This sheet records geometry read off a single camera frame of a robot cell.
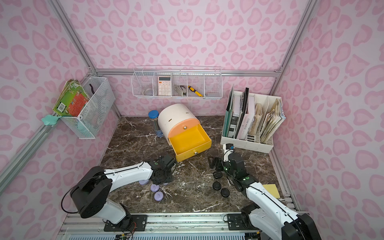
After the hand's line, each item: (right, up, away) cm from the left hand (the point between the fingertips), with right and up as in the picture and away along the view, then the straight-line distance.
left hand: (169, 176), depth 88 cm
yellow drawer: (+12, +20, +2) cm, 23 cm away
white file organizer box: (+61, +44, +12) cm, 76 cm away
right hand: (+26, +13, -6) cm, 29 cm away
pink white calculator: (-4, +56, +7) cm, 56 cm away
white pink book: (+46, +28, +5) cm, 54 cm away
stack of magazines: (+61, +35, -4) cm, 70 cm away
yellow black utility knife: (+13, +54, +10) cm, 57 cm away
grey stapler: (+4, +55, +12) cm, 56 cm away
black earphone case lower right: (+32, -7, -7) cm, 33 cm away
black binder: (+42, +37, -8) cm, 56 cm away
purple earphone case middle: (-7, -4, -6) cm, 10 cm away
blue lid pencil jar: (-10, +36, +5) cm, 38 cm away
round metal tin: (-14, +51, +5) cm, 53 cm away
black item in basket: (-45, +52, 0) cm, 69 cm away
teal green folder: (+40, +31, +28) cm, 58 cm away
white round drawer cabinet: (+2, +38, +4) cm, 38 cm away
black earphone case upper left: (+29, +1, -1) cm, 29 cm away
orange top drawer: (+8, +30, -3) cm, 31 cm away
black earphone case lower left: (+28, -3, -5) cm, 28 cm away
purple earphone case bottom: (-4, -8, -8) cm, 12 cm away
